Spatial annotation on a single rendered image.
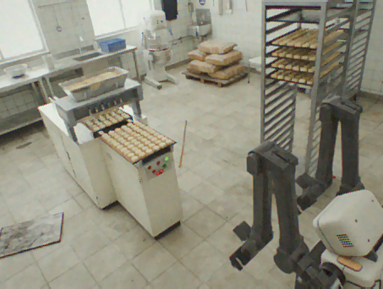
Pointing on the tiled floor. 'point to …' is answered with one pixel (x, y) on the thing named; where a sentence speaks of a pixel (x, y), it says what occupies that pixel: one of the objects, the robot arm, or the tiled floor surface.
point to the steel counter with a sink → (87, 57)
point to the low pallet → (216, 78)
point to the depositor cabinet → (84, 155)
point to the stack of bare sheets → (28, 236)
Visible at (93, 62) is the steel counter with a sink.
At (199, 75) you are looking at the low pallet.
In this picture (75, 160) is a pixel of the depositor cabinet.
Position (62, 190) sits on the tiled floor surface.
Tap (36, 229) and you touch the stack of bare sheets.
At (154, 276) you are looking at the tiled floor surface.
